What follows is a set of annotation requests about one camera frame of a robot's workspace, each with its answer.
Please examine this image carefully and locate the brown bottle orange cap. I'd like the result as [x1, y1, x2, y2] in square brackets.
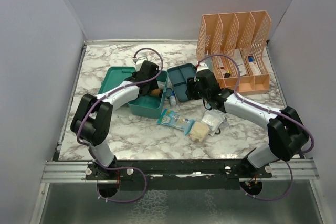
[150, 89, 163, 97]

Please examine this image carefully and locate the white bottle blue cap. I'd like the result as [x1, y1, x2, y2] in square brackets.
[169, 93, 176, 106]

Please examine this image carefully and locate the small white grey-cap bottle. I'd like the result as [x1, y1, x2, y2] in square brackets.
[157, 81, 165, 90]

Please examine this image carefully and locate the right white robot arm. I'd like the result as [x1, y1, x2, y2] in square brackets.
[186, 69, 309, 177]

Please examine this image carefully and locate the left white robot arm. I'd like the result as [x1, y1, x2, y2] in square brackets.
[70, 60, 162, 179]

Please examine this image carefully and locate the teal medicine kit box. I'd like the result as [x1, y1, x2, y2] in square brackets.
[96, 67, 168, 119]

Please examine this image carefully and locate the white red medicine box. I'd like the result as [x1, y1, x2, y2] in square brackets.
[248, 56, 262, 75]

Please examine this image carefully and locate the dark blue divided tray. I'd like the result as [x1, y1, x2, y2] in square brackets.
[167, 63, 195, 102]

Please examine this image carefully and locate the blue item in rack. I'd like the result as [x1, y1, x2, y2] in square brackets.
[204, 51, 213, 71]

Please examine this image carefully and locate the white gauze packet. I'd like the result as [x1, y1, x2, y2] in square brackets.
[201, 110, 227, 136]

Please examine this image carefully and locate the blue cotton swab packet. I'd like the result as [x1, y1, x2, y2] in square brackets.
[157, 109, 195, 135]

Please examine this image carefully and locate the cream cotton ball bag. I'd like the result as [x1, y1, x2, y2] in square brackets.
[189, 121, 210, 142]

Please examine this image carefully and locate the peach file organizer rack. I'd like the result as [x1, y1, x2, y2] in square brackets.
[196, 10, 271, 95]

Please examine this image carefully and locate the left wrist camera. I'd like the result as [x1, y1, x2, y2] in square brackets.
[132, 56, 148, 71]

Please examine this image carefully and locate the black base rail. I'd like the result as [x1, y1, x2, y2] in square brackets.
[86, 159, 272, 190]

